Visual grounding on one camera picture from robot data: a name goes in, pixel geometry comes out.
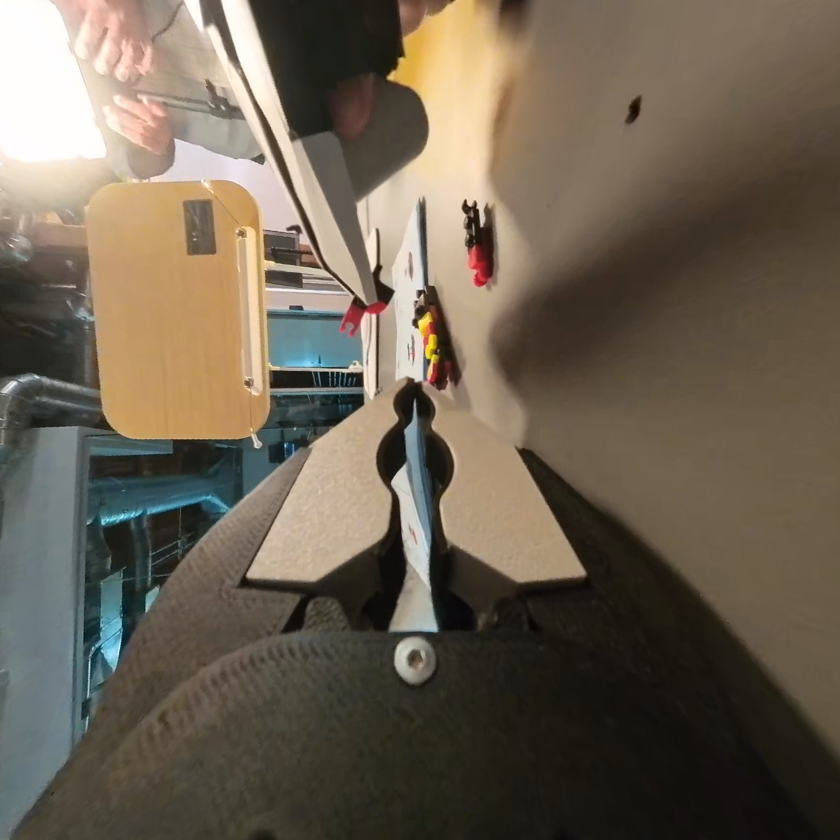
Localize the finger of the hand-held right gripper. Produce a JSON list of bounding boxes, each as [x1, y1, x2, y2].
[[185, 0, 363, 306], [225, 0, 388, 311]]

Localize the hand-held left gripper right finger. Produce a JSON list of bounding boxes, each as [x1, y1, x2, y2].
[[420, 384, 588, 585]]

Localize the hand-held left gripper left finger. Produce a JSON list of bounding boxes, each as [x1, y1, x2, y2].
[[245, 377, 417, 585]]

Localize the thin red black lego piece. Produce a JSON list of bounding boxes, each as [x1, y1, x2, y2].
[[339, 295, 396, 337]]

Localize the red black lego clip assembly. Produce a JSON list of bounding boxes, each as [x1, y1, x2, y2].
[[461, 199, 494, 288]]

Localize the long black red yellow lego assembly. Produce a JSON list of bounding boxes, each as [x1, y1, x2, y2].
[[412, 289, 462, 389]]

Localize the person's right hand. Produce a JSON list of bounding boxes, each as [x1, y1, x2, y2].
[[330, 72, 380, 141]]

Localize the metal storage shelves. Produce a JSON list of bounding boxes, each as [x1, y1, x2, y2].
[[262, 226, 366, 454]]

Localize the open instruction booklet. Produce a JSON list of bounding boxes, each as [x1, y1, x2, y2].
[[389, 196, 448, 632]]

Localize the yellow box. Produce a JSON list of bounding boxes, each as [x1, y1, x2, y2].
[[387, 0, 509, 89]]

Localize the silver ventilation duct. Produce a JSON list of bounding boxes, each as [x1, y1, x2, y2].
[[0, 373, 105, 463]]

